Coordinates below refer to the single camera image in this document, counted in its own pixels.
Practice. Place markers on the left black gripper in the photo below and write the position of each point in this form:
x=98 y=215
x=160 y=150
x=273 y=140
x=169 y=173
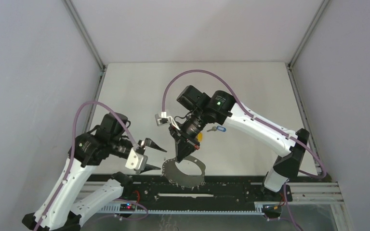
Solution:
x=151 y=143

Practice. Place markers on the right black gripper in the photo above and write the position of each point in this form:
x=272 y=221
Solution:
x=183 y=149

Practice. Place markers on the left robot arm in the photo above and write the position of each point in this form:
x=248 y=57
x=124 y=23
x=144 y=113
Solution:
x=62 y=211

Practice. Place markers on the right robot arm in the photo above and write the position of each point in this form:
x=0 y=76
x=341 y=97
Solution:
x=222 y=108

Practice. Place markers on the key with yellow tag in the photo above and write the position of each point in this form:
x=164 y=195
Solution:
x=200 y=137

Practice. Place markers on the key with blue tag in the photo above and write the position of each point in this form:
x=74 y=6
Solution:
x=217 y=128

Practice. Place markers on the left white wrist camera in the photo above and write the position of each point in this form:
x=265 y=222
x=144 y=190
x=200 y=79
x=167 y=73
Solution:
x=136 y=161

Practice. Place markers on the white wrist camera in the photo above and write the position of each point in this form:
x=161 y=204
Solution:
x=164 y=119
x=136 y=161

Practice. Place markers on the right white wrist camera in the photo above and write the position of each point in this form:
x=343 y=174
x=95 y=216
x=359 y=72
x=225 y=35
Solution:
x=164 y=119

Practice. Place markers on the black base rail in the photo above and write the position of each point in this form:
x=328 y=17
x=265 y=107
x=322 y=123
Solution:
x=234 y=194

